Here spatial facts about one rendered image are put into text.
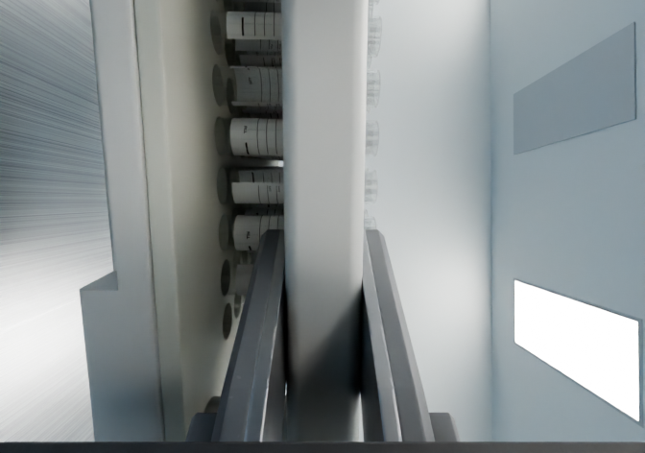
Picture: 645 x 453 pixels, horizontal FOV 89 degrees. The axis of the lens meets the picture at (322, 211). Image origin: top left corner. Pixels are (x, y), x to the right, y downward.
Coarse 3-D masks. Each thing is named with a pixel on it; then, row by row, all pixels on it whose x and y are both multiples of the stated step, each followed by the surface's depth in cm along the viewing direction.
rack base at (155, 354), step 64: (128, 0) 7; (192, 0) 9; (128, 64) 7; (192, 64) 9; (128, 128) 7; (192, 128) 9; (128, 192) 8; (192, 192) 9; (128, 256) 8; (192, 256) 9; (128, 320) 8; (192, 320) 9; (128, 384) 8; (192, 384) 9
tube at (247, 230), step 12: (228, 216) 12; (240, 216) 12; (252, 216) 12; (264, 216) 12; (276, 216) 12; (372, 216) 12; (228, 228) 12; (240, 228) 12; (252, 228) 12; (264, 228) 12; (276, 228) 12; (372, 228) 12; (228, 240) 12; (240, 240) 12; (252, 240) 12
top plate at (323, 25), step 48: (288, 0) 7; (336, 0) 7; (288, 48) 7; (336, 48) 7; (288, 96) 8; (336, 96) 7; (288, 144) 8; (336, 144) 8; (288, 192) 8; (336, 192) 8; (288, 240) 8; (336, 240) 8; (288, 288) 8; (336, 288) 8; (288, 336) 8; (336, 336) 8; (288, 384) 9; (336, 384) 8; (288, 432) 9; (336, 432) 9
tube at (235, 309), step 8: (232, 304) 13; (240, 304) 13; (232, 312) 12; (240, 312) 12; (224, 320) 12; (232, 320) 12; (224, 328) 12; (232, 328) 12; (224, 336) 12; (232, 336) 12
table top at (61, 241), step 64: (0, 0) 18; (64, 0) 23; (0, 64) 18; (64, 64) 23; (0, 128) 18; (64, 128) 23; (0, 192) 18; (64, 192) 23; (0, 256) 18; (64, 256) 23; (0, 320) 18; (64, 320) 23; (0, 384) 18; (64, 384) 23
